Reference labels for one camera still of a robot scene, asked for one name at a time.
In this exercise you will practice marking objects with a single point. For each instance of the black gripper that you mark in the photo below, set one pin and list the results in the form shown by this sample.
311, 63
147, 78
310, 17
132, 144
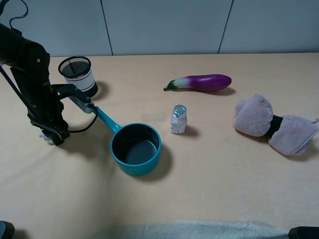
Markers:
47, 111

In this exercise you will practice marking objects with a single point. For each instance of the white rubber duck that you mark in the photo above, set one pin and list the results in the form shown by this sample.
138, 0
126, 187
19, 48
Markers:
46, 138

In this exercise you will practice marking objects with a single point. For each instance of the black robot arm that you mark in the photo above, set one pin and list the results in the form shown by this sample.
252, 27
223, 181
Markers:
29, 65

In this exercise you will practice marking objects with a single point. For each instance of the black object bottom left corner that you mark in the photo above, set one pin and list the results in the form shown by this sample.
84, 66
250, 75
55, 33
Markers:
6, 230

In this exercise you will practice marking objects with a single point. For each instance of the black object corner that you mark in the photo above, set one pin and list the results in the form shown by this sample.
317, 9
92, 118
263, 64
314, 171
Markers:
304, 233
6, 230

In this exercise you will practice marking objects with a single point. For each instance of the black object bottom right corner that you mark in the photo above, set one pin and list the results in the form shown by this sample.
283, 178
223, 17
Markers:
304, 233

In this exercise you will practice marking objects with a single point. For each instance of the black mesh pen cup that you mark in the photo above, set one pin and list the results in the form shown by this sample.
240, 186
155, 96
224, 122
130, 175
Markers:
77, 70

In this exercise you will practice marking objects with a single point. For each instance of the glass bottle with white pills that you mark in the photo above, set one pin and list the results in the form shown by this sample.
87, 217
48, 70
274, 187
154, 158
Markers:
178, 120

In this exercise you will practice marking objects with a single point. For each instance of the purple toy eggplant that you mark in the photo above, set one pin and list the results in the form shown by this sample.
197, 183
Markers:
212, 82

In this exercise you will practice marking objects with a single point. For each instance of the grey cloth at bottom edge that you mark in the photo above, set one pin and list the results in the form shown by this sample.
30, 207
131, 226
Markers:
192, 230

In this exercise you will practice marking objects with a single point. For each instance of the silver camera module on bracket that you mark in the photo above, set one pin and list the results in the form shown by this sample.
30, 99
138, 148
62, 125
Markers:
86, 105

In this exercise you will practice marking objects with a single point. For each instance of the teal saucepan with handle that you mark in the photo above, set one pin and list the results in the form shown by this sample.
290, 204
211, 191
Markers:
135, 147

